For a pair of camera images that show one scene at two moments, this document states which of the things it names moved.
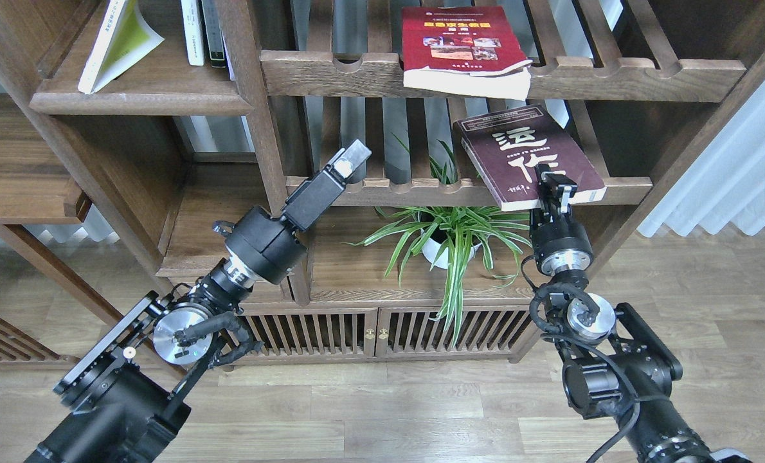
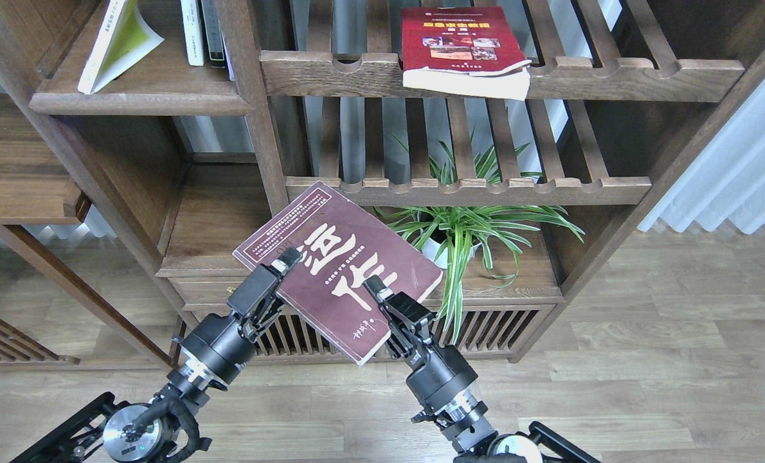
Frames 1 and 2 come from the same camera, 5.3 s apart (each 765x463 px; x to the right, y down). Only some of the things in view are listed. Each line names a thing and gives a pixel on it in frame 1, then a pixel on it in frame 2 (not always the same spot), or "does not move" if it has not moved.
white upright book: (192, 33) does not move
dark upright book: (211, 15) does not move
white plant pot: (432, 250) does not move
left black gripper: (269, 247) -> (218, 344)
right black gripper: (560, 243) -> (440, 379)
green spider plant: (453, 233) does not move
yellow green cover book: (126, 38) does not move
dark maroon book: (506, 147) -> (341, 246)
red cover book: (468, 50) does not move
